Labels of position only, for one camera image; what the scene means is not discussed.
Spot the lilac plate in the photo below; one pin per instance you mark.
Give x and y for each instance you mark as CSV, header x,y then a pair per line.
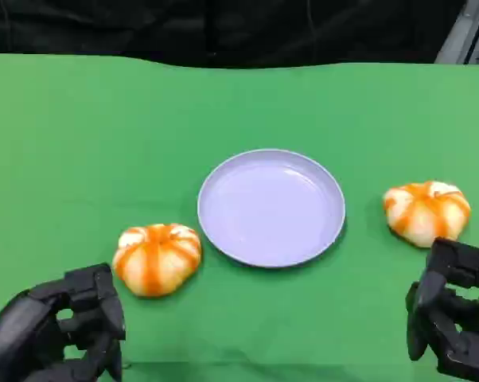
x,y
271,207

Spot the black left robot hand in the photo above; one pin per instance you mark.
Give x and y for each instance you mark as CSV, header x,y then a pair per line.
x,y
28,318

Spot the orange and white toy bread roll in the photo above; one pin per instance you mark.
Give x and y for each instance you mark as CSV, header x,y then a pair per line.
x,y
156,259
426,213

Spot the grey metal frame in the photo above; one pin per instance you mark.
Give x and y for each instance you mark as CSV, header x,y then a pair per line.
x,y
464,33

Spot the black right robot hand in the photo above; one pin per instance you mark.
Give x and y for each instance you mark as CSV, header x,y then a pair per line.
x,y
446,310

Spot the black backdrop curtain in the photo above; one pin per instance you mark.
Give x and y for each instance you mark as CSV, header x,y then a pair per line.
x,y
223,28

